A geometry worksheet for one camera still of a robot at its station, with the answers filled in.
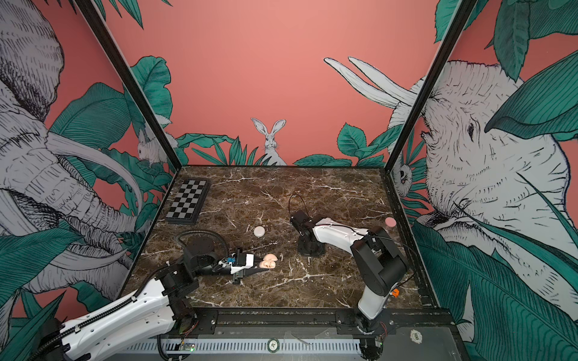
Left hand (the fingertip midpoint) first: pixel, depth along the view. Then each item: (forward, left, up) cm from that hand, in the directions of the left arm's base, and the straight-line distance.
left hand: (266, 262), depth 65 cm
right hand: (+11, -13, -20) cm, 27 cm away
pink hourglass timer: (+20, -49, -14) cm, 55 cm away
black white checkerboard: (+36, +39, -18) cm, 56 cm away
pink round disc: (0, -1, +1) cm, 1 cm away
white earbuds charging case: (+22, +6, -21) cm, 31 cm away
